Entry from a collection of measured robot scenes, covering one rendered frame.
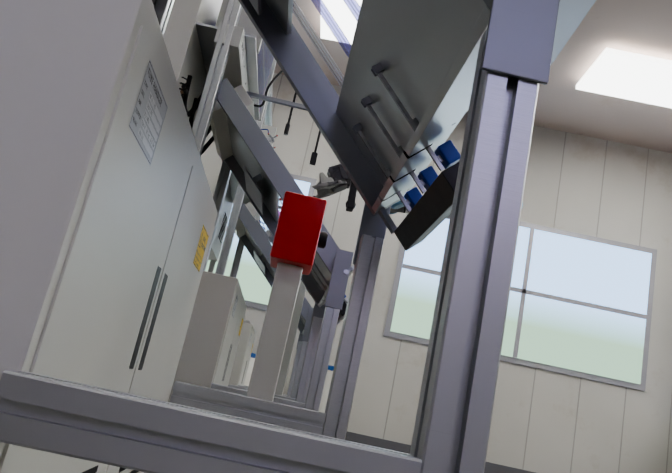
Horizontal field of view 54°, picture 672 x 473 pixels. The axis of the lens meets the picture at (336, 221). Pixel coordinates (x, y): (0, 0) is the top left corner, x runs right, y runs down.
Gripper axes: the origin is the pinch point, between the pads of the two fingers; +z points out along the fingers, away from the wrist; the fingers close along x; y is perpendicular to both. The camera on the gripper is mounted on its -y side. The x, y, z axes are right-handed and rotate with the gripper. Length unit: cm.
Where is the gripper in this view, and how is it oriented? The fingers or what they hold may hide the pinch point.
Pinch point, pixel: (311, 195)
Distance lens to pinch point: 239.6
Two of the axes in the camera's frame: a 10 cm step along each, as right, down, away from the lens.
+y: -3.2, -9.3, 2.0
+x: 0.9, -2.4, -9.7
